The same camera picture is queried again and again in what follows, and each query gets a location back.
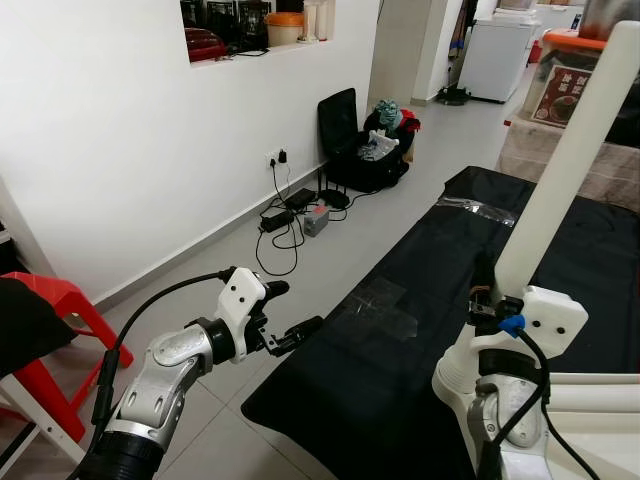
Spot black cloth bundle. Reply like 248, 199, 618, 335
0, 278, 79, 376

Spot orange lidded tub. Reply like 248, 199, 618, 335
265, 12, 304, 48

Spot grey box device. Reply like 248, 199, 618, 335
304, 205, 331, 238

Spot clear tape cross patch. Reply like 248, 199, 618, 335
345, 278, 419, 341

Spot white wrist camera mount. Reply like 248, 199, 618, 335
470, 285, 591, 361
215, 266, 269, 361

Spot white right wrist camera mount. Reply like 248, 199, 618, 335
470, 285, 591, 361

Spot black power adapter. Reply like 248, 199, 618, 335
260, 207, 297, 232
283, 187, 316, 209

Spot dark red round pot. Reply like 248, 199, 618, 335
185, 28, 229, 63

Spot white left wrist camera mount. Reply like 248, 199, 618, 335
215, 266, 269, 361

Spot black fabric bag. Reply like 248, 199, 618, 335
330, 125, 413, 193

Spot black mesh item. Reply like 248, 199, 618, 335
205, 0, 271, 51

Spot black floor cable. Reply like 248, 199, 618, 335
255, 160, 371, 278

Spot black tablecloth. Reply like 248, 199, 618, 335
240, 165, 640, 480

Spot white stacked cups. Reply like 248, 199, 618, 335
300, 0, 336, 43

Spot red floor object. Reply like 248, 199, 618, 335
0, 272, 136, 441

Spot black plastic bag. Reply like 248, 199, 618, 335
605, 70, 640, 149

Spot white plastic wrapper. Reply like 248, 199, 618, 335
362, 133, 399, 163

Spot white cabinet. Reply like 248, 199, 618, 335
458, 15, 541, 103

